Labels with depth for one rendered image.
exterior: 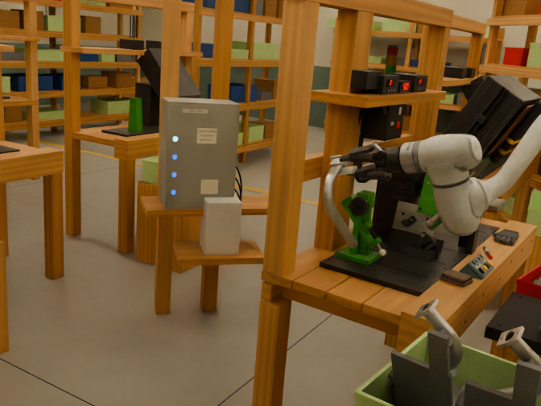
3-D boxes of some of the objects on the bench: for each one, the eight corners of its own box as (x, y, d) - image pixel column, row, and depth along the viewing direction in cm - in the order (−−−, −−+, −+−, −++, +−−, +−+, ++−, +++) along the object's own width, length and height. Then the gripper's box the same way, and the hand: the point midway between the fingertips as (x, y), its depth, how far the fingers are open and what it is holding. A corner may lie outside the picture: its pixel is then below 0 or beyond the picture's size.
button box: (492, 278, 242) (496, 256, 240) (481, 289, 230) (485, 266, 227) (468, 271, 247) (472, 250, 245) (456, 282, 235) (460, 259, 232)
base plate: (499, 231, 303) (500, 227, 302) (421, 297, 213) (422, 292, 213) (419, 213, 325) (419, 209, 324) (319, 266, 235) (319, 261, 235)
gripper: (417, 171, 178) (347, 179, 193) (398, 128, 170) (327, 139, 185) (410, 188, 173) (339, 194, 188) (390, 144, 165) (318, 155, 180)
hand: (343, 166), depth 184 cm, fingers closed on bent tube, 3 cm apart
